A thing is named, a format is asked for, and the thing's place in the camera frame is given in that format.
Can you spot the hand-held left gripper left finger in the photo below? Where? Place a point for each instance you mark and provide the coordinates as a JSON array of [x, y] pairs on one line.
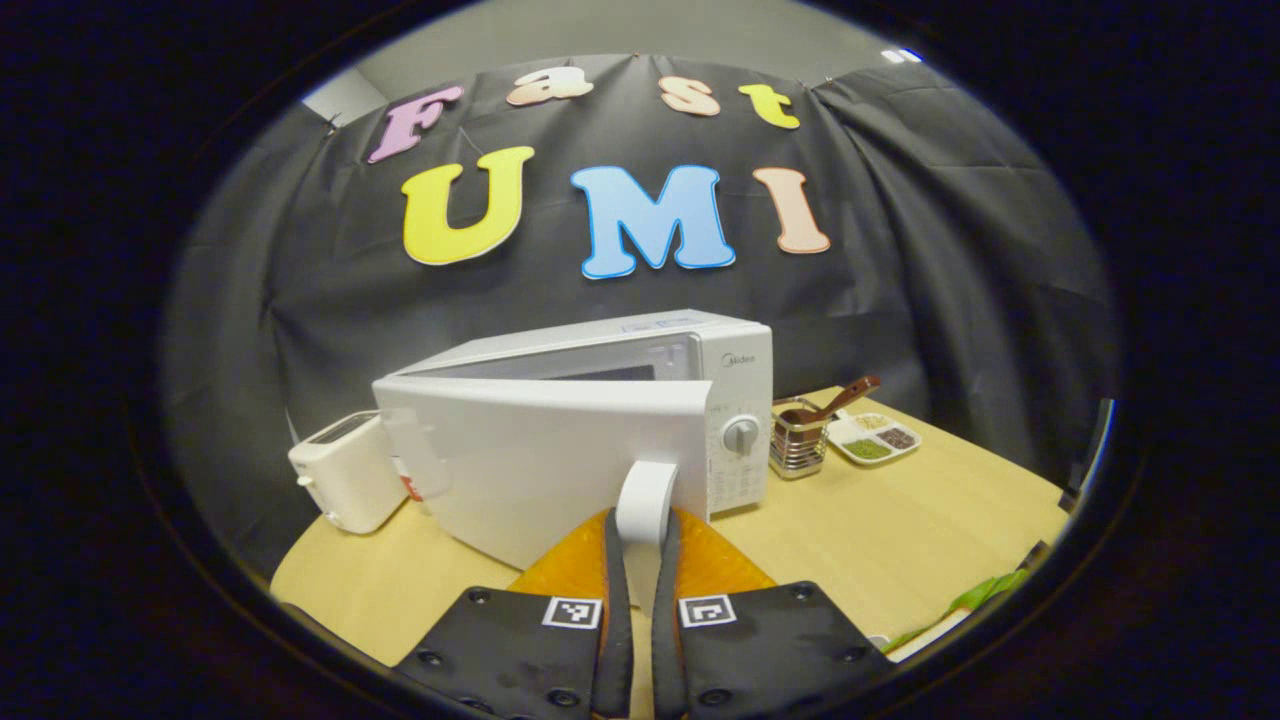
[[615, 640]]

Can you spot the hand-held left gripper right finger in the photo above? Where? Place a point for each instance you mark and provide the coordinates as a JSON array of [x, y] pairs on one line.
[[665, 650]]

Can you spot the white microwave oven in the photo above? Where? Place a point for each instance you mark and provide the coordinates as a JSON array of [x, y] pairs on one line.
[[540, 450]]

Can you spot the lettuce sandwich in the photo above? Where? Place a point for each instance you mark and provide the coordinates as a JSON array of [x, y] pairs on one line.
[[985, 592]]

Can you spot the clear red label water bottle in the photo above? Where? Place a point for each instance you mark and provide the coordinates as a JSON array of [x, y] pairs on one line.
[[411, 487]]

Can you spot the white divided grain dish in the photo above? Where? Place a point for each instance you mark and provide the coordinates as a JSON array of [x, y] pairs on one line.
[[875, 440]]

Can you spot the white toaster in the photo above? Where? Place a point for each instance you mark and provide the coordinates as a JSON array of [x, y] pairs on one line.
[[345, 475]]

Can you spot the dark rectangular object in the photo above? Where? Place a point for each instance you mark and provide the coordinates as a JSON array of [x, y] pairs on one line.
[[1035, 555]]

